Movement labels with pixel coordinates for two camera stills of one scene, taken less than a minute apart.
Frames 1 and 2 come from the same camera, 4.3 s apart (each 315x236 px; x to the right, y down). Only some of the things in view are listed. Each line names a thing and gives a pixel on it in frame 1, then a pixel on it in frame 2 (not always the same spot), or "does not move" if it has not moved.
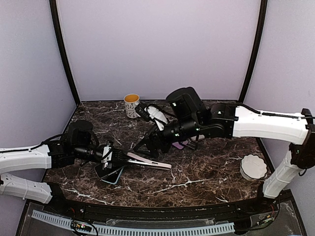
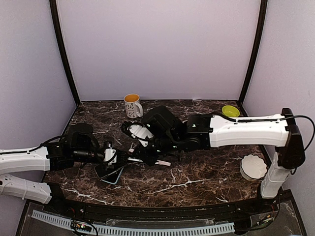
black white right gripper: x=155 y=135 to x=148 y=160
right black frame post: x=264 y=7 does not move
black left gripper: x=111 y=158 does not move
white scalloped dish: x=253 y=167 does not move
